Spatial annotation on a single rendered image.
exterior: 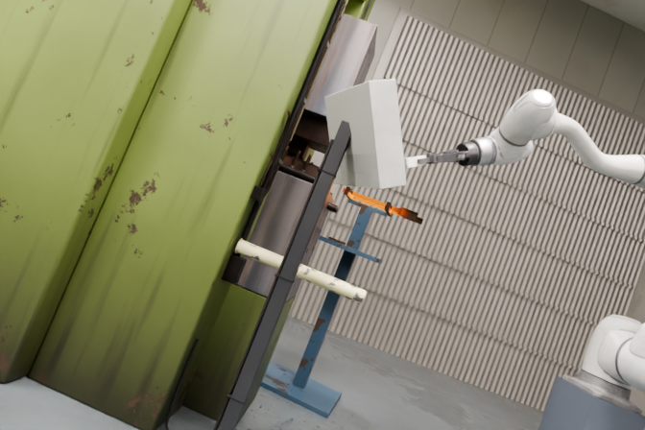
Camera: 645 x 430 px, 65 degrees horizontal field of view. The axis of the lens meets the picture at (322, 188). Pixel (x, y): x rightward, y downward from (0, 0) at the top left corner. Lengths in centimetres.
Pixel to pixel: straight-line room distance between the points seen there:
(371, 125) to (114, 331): 102
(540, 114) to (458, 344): 354
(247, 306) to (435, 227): 300
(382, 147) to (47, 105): 105
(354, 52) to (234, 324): 110
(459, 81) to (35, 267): 395
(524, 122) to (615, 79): 419
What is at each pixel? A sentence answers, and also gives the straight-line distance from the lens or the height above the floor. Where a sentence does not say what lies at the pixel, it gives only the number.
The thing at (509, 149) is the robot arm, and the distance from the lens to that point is 167.
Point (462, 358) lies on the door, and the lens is 495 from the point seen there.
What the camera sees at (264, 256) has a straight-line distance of 165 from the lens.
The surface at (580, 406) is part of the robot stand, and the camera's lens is 195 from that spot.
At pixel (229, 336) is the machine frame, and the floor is 29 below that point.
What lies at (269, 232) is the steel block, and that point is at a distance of 188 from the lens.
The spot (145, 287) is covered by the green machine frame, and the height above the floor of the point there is 40.
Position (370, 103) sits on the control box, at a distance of 132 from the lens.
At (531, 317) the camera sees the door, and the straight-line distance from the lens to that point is 516.
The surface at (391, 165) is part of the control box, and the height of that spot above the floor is 99.
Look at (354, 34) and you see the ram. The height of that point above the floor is 150.
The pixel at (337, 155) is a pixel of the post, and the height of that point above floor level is 98.
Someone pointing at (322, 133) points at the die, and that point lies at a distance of 194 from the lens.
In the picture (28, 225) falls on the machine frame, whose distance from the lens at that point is 177.
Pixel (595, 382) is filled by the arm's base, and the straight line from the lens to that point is 198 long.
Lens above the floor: 76
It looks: 5 degrees up
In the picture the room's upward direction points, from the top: 22 degrees clockwise
